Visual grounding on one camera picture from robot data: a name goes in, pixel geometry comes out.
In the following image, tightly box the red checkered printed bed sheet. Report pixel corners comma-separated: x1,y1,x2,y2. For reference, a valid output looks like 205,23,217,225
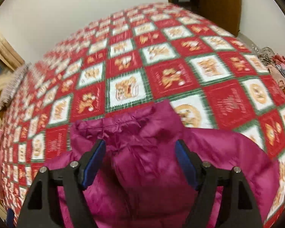
0,2,285,228

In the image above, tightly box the magenta down jacket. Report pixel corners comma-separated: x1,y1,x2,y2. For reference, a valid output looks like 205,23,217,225
44,100,279,228

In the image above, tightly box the pile of clothes on floor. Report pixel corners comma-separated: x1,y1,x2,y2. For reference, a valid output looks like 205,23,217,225
258,47,285,95

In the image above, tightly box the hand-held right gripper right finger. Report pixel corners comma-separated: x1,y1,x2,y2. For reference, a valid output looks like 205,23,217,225
176,140,259,228

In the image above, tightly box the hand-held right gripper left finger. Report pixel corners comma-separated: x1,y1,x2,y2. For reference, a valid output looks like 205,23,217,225
17,139,107,228

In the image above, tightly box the grey patterned pillow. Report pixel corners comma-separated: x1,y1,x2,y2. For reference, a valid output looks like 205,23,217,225
0,63,31,112

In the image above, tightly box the brown wooden door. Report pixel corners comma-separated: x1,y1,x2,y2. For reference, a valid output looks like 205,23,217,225
197,0,243,37

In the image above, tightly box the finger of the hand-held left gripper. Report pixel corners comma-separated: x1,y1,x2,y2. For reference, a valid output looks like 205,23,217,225
6,208,15,227

